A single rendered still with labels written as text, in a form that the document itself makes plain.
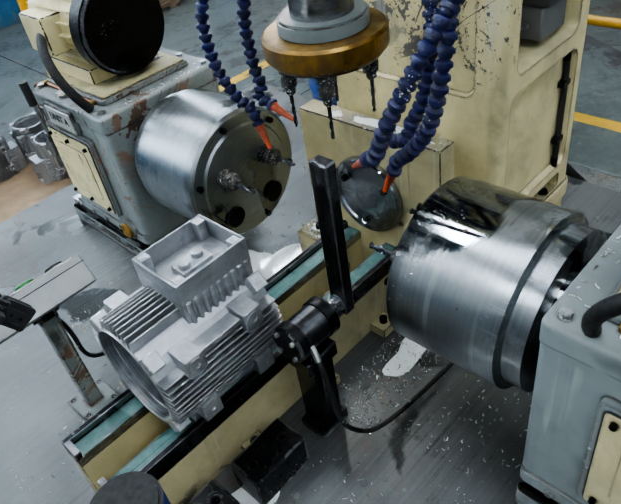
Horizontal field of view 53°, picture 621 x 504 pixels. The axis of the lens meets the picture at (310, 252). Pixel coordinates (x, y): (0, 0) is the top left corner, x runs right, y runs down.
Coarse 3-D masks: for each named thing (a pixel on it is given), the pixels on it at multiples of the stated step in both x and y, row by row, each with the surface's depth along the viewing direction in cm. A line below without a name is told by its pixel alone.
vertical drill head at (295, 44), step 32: (288, 0) 83; (320, 0) 80; (352, 0) 83; (288, 32) 83; (320, 32) 81; (352, 32) 82; (384, 32) 84; (288, 64) 83; (320, 64) 81; (352, 64) 82; (320, 96) 87
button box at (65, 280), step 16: (48, 272) 94; (64, 272) 95; (80, 272) 96; (32, 288) 92; (48, 288) 93; (64, 288) 94; (80, 288) 96; (32, 304) 92; (48, 304) 93; (32, 320) 91; (0, 336) 89
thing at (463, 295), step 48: (432, 192) 83; (480, 192) 81; (432, 240) 78; (480, 240) 75; (528, 240) 73; (576, 240) 73; (432, 288) 78; (480, 288) 74; (528, 288) 72; (432, 336) 81; (480, 336) 74; (528, 336) 72; (528, 384) 79
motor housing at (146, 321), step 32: (128, 320) 80; (160, 320) 80; (224, 320) 84; (128, 352) 92; (160, 352) 79; (224, 352) 83; (256, 352) 88; (128, 384) 91; (160, 384) 78; (192, 384) 80; (224, 384) 86; (160, 416) 88
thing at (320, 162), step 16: (320, 160) 76; (320, 176) 76; (336, 176) 77; (320, 192) 78; (336, 192) 78; (320, 208) 80; (336, 208) 79; (320, 224) 82; (336, 224) 81; (336, 240) 82; (336, 256) 84; (336, 272) 86; (336, 288) 88; (352, 304) 91
